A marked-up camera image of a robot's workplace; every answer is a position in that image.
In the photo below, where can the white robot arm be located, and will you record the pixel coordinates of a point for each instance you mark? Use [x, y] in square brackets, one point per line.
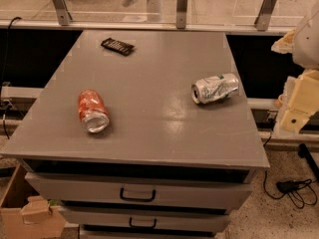
[303, 43]

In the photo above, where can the crushed red coke can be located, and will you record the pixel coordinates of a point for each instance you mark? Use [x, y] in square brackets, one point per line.
[93, 114]

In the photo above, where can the cardboard box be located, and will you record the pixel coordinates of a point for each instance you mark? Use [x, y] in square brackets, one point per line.
[26, 214]

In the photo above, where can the grey drawer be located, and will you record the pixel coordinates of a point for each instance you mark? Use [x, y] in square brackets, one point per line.
[120, 190]
[144, 219]

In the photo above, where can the left metal bracket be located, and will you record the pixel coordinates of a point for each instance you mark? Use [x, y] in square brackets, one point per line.
[63, 15]

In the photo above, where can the middle metal bracket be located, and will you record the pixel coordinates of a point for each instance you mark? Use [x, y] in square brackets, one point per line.
[181, 11]

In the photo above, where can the middle grey drawer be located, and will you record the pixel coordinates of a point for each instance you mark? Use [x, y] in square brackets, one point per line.
[144, 219]

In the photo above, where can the black power adapter with cable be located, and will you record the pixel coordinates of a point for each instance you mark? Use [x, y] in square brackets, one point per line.
[291, 189]

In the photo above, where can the top grey drawer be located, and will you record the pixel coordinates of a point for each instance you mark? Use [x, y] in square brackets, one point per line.
[120, 190]

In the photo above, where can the metal bracket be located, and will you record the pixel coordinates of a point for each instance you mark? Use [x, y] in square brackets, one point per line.
[262, 21]
[181, 11]
[63, 15]

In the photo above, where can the right metal bracket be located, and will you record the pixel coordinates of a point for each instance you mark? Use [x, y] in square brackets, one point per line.
[262, 21]

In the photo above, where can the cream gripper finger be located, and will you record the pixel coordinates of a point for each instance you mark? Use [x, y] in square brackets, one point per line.
[285, 44]
[303, 102]

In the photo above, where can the crushed silver green can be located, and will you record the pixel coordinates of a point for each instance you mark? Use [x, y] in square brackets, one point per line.
[212, 89]

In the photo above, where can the dark chocolate rxbar wrapper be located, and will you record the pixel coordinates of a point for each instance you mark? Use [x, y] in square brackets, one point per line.
[117, 46]

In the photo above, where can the grey drawer cabinet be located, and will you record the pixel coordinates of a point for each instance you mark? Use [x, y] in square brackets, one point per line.
[156, 130]

